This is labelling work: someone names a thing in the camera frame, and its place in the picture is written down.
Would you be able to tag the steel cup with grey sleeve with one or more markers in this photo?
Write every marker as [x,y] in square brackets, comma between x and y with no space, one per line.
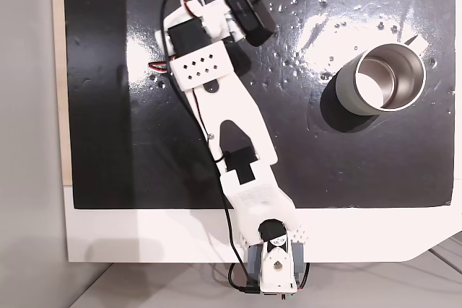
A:
[382,81]

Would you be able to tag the black oval camera box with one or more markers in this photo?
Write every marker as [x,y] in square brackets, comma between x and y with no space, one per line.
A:
[249,8]

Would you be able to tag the black glossy table mat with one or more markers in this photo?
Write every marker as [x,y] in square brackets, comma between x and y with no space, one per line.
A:
[325,163]

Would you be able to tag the light wooden board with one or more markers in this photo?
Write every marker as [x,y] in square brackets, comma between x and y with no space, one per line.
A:
[57,70]

